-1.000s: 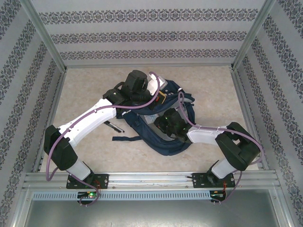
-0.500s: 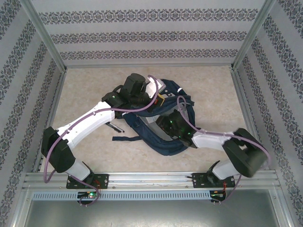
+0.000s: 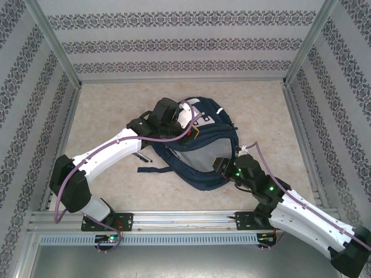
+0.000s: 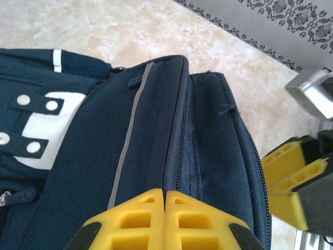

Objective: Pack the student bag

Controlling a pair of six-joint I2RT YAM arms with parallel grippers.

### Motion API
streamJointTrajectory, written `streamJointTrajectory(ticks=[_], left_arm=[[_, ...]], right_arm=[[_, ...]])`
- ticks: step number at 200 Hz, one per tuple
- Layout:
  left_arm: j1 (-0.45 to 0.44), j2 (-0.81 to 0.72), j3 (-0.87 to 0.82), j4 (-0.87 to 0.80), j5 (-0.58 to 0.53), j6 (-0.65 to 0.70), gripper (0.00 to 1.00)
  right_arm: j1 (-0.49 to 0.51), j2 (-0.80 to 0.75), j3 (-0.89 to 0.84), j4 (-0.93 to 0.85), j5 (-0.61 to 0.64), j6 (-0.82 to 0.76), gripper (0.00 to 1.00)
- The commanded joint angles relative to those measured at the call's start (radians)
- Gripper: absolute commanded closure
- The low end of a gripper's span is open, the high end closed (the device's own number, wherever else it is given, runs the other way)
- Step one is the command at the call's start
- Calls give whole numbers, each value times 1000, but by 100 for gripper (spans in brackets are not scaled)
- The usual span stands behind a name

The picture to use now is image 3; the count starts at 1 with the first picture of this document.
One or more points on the aluminium mounting rail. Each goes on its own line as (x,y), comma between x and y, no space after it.
(185,220)

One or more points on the right controller board with LED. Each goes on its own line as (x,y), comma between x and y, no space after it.
(265,239)

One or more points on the left aluminium corner post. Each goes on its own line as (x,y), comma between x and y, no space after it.
(52,40)

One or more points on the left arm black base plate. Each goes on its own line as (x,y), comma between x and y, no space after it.
(126,221)

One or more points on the aluminium corner post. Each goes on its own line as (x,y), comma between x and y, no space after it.
(311,40)
(52,40)

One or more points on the grey metal sheet panel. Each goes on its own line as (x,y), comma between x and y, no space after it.
(185,262)

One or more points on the controller board with led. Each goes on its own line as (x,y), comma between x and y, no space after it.
(110,239)
(265,239)

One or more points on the aluminium side rail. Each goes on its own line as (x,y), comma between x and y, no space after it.
(290,101)
(70,121)

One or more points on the right aluminium corner post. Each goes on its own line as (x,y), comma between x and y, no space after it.
(311,40)

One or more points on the right aluminium side rail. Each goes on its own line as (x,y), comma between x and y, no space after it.
(290,101)

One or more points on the navy blue student backpack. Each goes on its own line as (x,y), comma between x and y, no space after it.
(208,136)

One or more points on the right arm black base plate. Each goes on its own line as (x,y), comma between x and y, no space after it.
(245,221)

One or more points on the left aluminium side rail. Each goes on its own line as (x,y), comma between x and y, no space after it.
(70,121)

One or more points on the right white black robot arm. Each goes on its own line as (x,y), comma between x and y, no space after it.
(304,226)

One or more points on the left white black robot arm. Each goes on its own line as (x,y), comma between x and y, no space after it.
(110,153)

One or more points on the aluminium rear frame rail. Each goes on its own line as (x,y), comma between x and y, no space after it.
(182,80)

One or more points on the left controller board with LED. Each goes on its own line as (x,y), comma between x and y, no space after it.
(110,239)

